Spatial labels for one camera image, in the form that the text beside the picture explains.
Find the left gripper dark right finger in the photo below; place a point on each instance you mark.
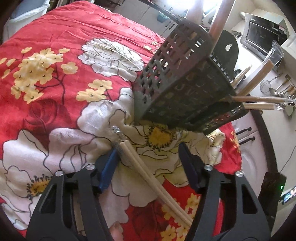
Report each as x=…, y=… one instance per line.
x=192, y=165

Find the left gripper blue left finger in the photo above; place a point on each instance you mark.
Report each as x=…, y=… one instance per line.
x=107, y=169

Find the chopstick pair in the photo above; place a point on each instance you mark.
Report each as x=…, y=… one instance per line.
x=259, y=106
x=128, y=153
x=266, y=99

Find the chopsticks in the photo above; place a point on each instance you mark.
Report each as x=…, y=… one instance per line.
x=273, y=57
x=220, y=19

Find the person's left hand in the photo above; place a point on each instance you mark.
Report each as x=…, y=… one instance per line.
x=115, y=231

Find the black device with green light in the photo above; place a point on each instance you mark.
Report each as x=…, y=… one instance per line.
x=269, y=196

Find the black plastic utensil basket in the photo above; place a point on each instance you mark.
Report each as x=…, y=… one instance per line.
x=187, y=82

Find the red floral tablecloth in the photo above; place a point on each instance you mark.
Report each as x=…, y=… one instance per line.
x=66, y=78

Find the black microwave oven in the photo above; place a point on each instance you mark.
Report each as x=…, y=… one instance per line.
x=259, y=33

